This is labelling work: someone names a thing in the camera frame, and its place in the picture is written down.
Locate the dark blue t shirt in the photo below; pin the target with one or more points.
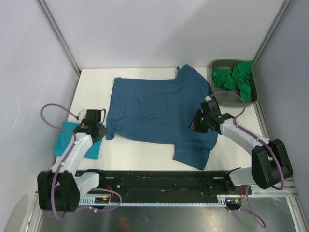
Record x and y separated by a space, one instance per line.
161 111

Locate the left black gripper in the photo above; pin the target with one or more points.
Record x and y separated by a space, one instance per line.
103 131

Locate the aluminium frame post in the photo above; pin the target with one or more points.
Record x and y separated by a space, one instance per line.
284 8
43 6

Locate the green crumpled t shirt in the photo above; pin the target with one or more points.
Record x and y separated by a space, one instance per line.
233 75

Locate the left aluminium frame post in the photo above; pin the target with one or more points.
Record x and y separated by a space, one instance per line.
43 6

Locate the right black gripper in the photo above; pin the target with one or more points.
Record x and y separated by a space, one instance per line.
194 124

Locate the teal folded t shirt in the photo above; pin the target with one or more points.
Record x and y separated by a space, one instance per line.
64 139

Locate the white slotted cable duct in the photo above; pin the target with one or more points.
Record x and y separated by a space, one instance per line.
217 201

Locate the grey plastic bin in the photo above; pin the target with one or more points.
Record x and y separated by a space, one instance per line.
230 99

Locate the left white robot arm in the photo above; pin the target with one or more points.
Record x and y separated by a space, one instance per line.
58 188

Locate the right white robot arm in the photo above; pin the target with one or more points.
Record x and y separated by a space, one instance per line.
270 163

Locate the right aluminium frame post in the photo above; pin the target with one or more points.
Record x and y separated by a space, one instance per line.
284 8

